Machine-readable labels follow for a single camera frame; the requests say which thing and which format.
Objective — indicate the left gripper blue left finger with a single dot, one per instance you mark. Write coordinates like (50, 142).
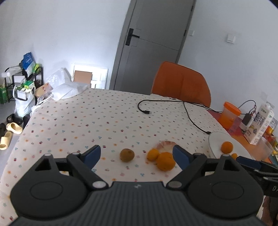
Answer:
(91, 156)

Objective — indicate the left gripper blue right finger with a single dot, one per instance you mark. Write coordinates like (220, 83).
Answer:
(182, 157)

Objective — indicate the orange mandarin medium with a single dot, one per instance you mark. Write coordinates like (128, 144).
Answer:
(165, 161)

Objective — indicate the peeled pomelo segment back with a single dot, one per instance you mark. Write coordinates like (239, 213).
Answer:
(165, 146)

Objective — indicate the small orange kumquat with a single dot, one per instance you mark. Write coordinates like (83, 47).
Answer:
(153, 154)

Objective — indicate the brown longan fruit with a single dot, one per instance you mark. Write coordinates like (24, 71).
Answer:
(127, 155)

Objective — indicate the large orange mandarin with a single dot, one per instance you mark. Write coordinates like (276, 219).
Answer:
(227, 147)

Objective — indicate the clear ribbed glass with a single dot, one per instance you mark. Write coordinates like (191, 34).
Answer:
(264, 148)

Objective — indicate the white round plate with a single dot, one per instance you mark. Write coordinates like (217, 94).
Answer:
(221, 143)

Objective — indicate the red orange placemat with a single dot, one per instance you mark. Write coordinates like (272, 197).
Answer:
(238, 135)

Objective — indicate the dotted white tablecloth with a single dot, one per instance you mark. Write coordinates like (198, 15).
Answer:
(114, 120)

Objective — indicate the black power adapter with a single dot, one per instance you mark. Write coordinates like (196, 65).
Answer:
(247, 119)

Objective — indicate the white milk carton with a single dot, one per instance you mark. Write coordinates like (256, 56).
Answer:
(260, 123)

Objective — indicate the orange lidded plastic cup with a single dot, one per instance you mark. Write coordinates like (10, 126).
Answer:
(228, 115)

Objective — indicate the white plastic bag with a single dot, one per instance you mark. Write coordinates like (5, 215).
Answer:
(63, 87)

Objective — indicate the orange chair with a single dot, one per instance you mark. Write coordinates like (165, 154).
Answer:
(176, 81)

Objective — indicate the cardboard box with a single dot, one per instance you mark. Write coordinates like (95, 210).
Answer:
(82, 77)

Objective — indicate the white board panel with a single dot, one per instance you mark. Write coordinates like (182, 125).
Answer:
(99, 74)

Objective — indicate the beige slipper far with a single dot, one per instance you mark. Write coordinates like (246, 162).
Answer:
(14, 128)

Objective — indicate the beige slipper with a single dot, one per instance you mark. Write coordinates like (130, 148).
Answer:
(5, 140)
(14, 128)

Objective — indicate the beige slipper near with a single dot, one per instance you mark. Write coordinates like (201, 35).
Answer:
(5, 140)

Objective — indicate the white shopping bag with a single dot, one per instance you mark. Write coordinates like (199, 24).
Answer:
(24, 100)

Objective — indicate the black shoe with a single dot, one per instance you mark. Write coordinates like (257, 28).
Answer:
(13, 118)

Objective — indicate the black metal shelf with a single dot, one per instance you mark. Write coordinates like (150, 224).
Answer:
(15, 76)

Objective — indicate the blue package bag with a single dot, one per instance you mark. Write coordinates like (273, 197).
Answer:
(28, 62)

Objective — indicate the grey door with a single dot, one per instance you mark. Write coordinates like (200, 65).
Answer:
(162, 27)

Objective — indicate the wall switch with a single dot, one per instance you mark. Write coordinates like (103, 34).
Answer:
(231, 38)

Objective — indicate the black door handle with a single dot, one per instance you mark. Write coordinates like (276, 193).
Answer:
(129, 36)

